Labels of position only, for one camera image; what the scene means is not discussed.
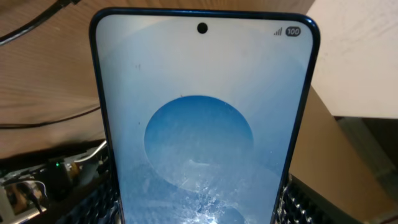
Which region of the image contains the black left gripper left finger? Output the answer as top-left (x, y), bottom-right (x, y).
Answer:
top-left (62, 174), bottom-right (119, 224)

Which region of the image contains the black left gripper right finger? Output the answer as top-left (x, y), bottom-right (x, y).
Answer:
top-left (275, 175), bottom-right (361, 224)

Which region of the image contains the blue Galaxy smartphone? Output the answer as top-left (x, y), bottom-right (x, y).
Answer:
top-left (89, 7), bottom-right (320, 223)

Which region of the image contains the black USB charging cable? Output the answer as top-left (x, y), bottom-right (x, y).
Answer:
top-left (0, 0), bottom-right (102, 130)

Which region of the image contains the brown cardboard panel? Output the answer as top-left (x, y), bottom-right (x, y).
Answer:
top-left (290, 89), bottom-right (397, 221)

